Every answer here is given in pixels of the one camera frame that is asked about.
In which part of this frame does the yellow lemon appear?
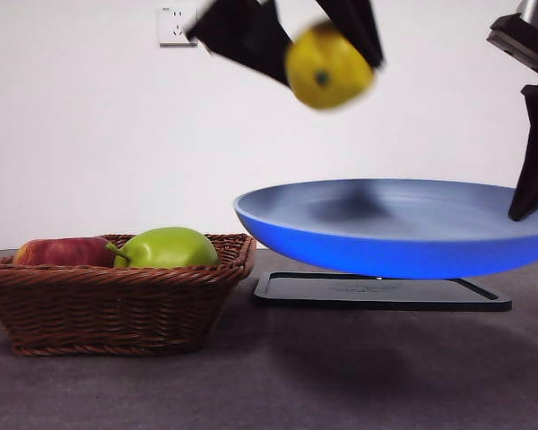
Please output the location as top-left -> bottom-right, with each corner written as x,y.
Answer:
285,21 -> 377,111

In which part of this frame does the blue round plate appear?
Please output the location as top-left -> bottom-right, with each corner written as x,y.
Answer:
232,178 -> 538,280

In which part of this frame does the brown woven wicker basket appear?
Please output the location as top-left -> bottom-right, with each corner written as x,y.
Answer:
0,233 -> 257,358

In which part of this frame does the black flat tray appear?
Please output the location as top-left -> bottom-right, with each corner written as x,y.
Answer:
253,271 -> 514,314

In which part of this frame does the green pear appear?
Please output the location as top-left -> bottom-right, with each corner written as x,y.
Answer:
106,227 -> 221,270

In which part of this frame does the red yellow apple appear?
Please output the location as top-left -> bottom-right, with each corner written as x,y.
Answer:
13,236 -> 117,268

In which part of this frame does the white wall socket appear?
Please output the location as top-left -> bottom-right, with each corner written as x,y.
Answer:
158,4 -> 199,48

